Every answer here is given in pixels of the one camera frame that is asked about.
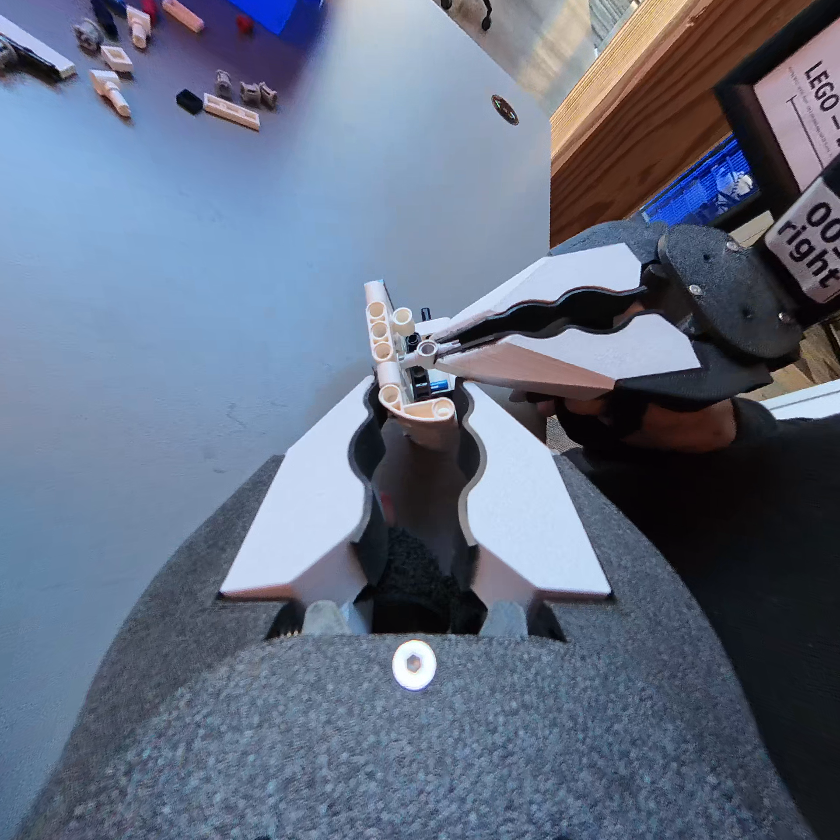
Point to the small grey lego connector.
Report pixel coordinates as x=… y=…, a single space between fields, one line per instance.
x=428 y=352

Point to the white lego panel assembly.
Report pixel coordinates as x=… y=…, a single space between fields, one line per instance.
x=380 y=328

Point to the pile of small lego pieces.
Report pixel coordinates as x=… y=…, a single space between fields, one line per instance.
x=229 y=110

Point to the wooden post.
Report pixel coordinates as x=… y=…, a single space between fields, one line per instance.
x=630 y=131

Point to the black framed sign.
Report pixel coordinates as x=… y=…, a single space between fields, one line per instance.
x=800 y=98

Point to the person's right hand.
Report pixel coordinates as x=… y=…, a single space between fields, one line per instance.
x=689 y=426

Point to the blue shelf bin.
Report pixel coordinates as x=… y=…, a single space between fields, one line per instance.
x=695 y=190

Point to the person's right forearm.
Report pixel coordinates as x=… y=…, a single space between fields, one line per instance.
x=754 y=525

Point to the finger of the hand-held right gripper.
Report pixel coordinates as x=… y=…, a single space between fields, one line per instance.
x=577 y=361
x=558 y=275

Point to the blue plastic bin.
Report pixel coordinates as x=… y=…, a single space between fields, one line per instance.
x=275 y=13

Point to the round table insert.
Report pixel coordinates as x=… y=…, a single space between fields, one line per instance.
x=505 y=109

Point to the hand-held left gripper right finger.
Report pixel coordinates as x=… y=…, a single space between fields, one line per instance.
x=531 y=518

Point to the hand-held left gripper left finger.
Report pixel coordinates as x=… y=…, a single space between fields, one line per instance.
x=295 y=512

